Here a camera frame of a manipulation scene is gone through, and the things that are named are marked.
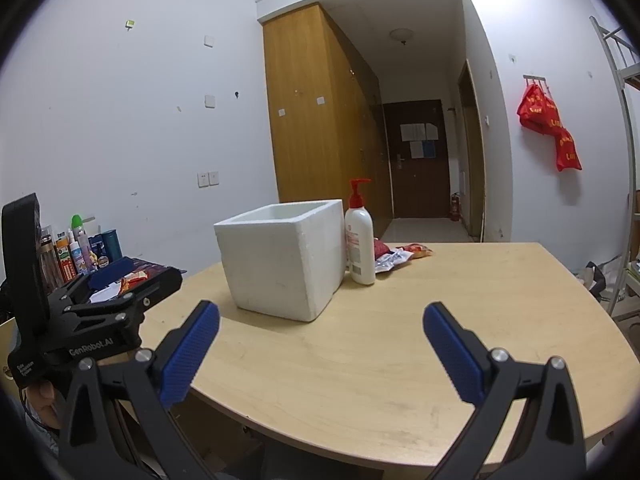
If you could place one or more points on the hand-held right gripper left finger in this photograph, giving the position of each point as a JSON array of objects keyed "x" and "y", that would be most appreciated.
[{"x": 187, "y": 355}]

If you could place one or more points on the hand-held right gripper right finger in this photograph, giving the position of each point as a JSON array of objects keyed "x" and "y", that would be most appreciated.
[{"x": 455, "y": 357}]

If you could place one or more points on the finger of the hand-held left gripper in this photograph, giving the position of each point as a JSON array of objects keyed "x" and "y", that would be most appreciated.
[
  {"x": 112, "y": 272},
  {"x": 150, "y": 290}
]

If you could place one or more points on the white foam box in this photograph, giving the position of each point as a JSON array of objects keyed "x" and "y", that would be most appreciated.
[{"x": 280, "y": 270}]

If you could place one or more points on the person's left hand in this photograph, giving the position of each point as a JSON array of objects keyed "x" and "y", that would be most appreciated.
[{"x": 44, "y": 400}]

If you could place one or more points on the red orange snack packet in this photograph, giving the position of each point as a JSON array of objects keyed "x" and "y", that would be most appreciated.
[{"x": 135, "y": 279}]

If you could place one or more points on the printed paper sheets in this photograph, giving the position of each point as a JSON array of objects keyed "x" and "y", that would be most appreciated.
[{"x": 106, "y": 294}]

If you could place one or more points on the dark teal bottle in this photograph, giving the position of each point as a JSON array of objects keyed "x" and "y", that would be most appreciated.
[{"x": 112, "y": 245}]

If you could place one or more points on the blue bottle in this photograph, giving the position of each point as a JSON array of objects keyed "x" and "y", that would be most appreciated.
[{"x": 97, "y": 249}]

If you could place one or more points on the orange labelled bottle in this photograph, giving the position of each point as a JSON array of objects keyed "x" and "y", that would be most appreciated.
[{"x": 65, "y": 260}]

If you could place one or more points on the green capped spray bottle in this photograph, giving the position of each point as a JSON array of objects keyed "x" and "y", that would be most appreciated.
[{"x": 80, "y": 245}]

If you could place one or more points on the red white crumpled wrapper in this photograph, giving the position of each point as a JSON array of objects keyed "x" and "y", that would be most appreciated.
[{"x": 392, "y": 262}]

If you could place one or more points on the dark red snack packet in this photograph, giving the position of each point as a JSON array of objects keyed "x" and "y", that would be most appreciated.
[{"x": 382, "y": 249}]

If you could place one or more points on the white lotion bottle red pump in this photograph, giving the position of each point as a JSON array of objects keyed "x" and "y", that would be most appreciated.
[{"x": 360, "y": 245}]

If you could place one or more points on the red fire extinguisher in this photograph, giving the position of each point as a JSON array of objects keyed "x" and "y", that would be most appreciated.
[{"x": 455, "y": 207}]

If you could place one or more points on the dark brown door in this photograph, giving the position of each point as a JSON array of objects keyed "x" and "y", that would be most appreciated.
[{"x": 420, "y": 190}]

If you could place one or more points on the blue white paper notice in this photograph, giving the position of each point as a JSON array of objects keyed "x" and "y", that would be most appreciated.
[{"x": 423, "y": 149}]

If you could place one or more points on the wooden wardrobe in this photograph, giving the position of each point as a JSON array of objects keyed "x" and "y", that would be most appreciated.
[{"x": 310, "y": 135}]

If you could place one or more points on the white paper notices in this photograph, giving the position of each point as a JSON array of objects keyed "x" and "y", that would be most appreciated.
[{"x": 419, "y": 131}]

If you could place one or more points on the red plastic bag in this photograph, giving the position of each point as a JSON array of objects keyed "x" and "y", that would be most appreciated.
[
  {"x": 537, "y": 110},
  {"x": 567, "y": 152}
]

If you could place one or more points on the white metal bunk bed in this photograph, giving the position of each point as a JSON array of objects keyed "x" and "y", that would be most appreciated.
[{"x": 625, "y": 110}]

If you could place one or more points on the round ceiling lamp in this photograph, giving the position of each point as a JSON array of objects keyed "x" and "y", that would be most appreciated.
[{"x": 402, "y": 35}]

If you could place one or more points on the white double wall outlet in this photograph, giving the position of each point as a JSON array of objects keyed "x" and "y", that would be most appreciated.
[{"x": 208, "y": 178}]

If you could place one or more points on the white wall switch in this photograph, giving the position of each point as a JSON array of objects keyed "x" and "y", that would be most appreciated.
[{"x": 210, "y": 101}]

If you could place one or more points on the wooden door frame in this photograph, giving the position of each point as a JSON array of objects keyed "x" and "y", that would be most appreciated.
[{"x": 474, "y": 160}]

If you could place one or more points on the metal wall hook rack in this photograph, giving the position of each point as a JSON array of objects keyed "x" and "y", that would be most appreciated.
[{"x": 534, "y": 78}]

